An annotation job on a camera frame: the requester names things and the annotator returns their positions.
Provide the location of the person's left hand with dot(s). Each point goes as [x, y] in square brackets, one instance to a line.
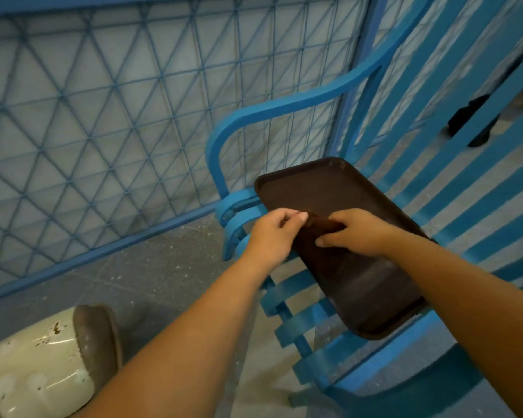
[268, 243]

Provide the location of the person's right hand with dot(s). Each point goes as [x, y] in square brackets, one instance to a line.
[364, 235]

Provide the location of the person's right thumb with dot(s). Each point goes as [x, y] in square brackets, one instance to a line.
[331, 240]

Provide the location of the person's left thumb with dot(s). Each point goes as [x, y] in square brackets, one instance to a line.
[298, 226]

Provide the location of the brown cleaning cloth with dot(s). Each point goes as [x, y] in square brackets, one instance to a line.
[316, 228]

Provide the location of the person's right forearm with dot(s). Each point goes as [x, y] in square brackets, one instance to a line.
[470, 295]

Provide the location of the person's left forearm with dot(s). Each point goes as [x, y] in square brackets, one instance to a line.
[187, 339]

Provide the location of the dark brown plastic tray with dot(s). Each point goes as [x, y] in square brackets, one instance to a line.
[357, 282]

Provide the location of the blue slatted metal bench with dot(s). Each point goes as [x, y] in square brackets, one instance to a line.
[457, 200]

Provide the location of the white ceramic pot brown rim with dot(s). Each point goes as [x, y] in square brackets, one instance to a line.
[43, 365]

